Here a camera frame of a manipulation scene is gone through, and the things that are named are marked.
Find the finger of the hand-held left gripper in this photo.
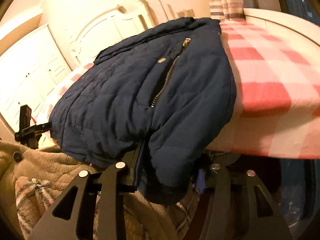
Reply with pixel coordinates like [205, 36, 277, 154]
[14, 121, 52, 140]
[19, 105, 32, 130]

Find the dark framed window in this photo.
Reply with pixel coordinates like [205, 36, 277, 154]
[272, 0, 320, 34]

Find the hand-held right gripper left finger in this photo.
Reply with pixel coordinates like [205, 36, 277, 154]
[27, 144, 145, 240]

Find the beige fleece robe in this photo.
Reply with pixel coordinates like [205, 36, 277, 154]
[0, 140, 200, 240]

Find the pink checked plastic sheet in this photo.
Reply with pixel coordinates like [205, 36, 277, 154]
[37, 20, 320, 160]

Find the cream printed curtain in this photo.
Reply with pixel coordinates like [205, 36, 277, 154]
[204, 0, 247, 22]

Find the white wooden headboard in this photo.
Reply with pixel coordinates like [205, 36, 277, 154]
[67, 0, 155, 65]

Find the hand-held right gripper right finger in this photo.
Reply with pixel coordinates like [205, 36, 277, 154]
[197, 162, 293, 240]

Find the white wardrobe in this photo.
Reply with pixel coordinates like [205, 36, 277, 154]
[0, 24, 72, 135]

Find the white window ledge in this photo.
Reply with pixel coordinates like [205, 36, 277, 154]
[244, 7, 320, 53]

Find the navy blue puffer jacket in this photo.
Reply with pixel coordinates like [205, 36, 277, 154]
[49, 17, 237, 205]

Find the brass wall socket panel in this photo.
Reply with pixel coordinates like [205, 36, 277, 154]
[176, 9, 194, 18]

